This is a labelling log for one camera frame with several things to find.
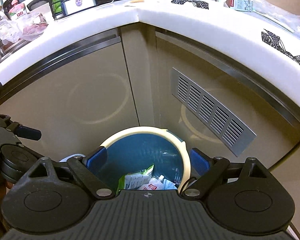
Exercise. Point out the black white wrapper right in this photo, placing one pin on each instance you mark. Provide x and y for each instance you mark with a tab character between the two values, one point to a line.
276	42

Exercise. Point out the red white sauce pouch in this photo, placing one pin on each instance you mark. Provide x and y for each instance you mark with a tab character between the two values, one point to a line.
153	184

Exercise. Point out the blue trash bin white rim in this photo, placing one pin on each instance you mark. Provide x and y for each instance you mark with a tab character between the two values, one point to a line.
135	149

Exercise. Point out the white blue milk carton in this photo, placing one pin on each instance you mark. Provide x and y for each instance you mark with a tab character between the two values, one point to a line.
240	5

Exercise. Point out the smartphone with lit screen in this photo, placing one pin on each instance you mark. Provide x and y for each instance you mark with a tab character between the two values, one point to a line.
70	7

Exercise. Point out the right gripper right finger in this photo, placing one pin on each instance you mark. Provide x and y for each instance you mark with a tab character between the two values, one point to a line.
200	161

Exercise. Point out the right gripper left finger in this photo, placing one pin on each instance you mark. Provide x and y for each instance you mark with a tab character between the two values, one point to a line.
95	160

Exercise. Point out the black white patterned wrapper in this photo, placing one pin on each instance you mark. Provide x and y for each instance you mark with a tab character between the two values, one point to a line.
195	3

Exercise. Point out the crumpled clear plastic bag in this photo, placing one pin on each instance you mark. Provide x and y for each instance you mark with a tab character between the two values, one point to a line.
28	27

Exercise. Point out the pink soap dispenser bottle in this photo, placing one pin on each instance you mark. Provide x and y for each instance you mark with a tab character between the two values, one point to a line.
14	9

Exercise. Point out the green white snack bag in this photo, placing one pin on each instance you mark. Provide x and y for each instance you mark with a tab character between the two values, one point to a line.
134	180

